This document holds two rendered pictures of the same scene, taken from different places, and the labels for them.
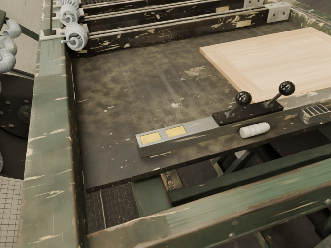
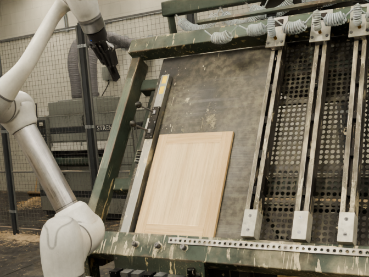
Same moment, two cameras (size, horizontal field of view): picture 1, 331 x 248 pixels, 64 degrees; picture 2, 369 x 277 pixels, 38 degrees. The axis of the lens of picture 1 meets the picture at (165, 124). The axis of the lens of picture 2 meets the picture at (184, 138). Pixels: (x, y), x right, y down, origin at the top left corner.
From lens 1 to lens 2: 316 cm
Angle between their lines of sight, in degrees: 87
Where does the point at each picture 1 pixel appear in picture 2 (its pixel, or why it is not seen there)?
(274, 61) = (186, 170)
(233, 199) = (124, 97)
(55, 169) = (155, 44)
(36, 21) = not seen: outside the picture
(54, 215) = (140, 45)
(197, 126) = (158, 99)
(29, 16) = not seen: outside the picture
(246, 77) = (182, 142)
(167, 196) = (151, 88)
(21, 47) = not seen: outside the picture
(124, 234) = (133, 66)
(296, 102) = (145, 148)
